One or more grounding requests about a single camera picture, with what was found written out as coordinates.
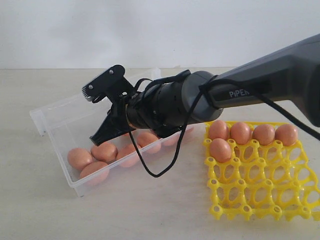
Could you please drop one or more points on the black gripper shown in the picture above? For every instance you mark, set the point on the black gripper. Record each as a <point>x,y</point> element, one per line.
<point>139,110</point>

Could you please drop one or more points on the brown egg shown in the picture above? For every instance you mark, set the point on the brown egg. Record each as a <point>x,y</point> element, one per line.
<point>240,132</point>
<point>106,152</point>
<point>147,138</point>
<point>287,134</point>
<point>220,150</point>
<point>130,152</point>
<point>79,158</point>
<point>218,129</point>
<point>188,132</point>
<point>264,134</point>

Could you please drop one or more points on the clear plastic storage box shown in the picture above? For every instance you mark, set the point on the clear plastic storage box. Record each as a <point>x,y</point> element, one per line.
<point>71,121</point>

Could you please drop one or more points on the yellow plastic egg tray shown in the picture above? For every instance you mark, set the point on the yellow plastic egg tray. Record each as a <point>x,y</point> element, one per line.
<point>263,180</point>

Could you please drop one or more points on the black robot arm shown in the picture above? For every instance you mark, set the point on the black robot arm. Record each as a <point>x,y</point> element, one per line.
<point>167,104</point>

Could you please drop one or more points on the brown egg right edge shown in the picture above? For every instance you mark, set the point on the brown egg right edge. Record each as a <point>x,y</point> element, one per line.
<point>171,140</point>

